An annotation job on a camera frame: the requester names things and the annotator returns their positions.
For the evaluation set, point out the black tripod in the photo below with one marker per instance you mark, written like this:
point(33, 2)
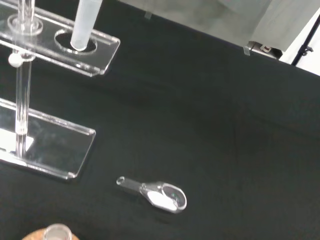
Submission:
point(303, 48)

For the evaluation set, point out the clear round-bottom flask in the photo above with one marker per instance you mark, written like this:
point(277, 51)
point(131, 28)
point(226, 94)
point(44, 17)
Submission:
point(57, 233)

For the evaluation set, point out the clear cloth clip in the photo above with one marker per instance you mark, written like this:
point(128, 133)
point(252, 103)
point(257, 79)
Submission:
point(148, 15)
point(246, 50)

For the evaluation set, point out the clear acrylic funnel stand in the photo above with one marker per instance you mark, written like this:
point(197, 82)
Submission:
point(50, 150)

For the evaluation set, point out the black bench cloth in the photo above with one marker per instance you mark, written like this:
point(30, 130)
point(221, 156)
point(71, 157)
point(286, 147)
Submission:
point(200, 125)

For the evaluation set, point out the clear glass weighing funnel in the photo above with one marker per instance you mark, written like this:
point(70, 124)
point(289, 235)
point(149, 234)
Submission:
point(160, 198)

